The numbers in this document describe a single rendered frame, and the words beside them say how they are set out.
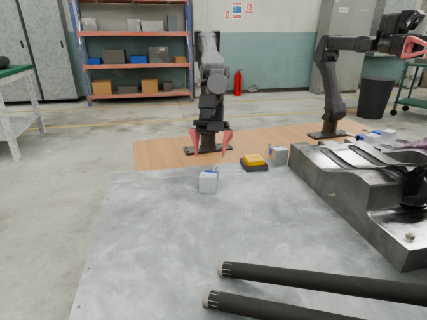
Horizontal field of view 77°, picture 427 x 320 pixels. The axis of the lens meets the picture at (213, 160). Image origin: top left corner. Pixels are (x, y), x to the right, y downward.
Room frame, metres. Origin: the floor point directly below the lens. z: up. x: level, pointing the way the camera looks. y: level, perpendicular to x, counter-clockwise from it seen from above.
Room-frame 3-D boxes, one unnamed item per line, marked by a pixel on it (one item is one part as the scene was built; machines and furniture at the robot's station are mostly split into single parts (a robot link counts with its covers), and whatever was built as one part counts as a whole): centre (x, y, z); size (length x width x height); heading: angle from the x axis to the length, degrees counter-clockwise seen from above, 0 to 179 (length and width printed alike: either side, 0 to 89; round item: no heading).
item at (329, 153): (0.68, -0.46, 0.92); 0.35 x 0.16 x 0.09; 12
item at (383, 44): (1.02, -0.61, 1.21); 0.07 x 0.06 x 0.07; 17
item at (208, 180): (0.76, 0.01, 0.83); 0.13 x 0.05 x 0.05; 169
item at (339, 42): (1.21, -0.55, 1.17); 0.30 x 0.09 x 0.12; 17
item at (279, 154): (0.97, -0.24, 0.83); 0.13 x 0.05 x 0.05; 10
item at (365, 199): (0.66, -0.45, 0.87); 0.50 x 0.26 x 0.14; 12
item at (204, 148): (1.04, 0.02, 0.84); 0.20 x 0.07 x 0.08; 107
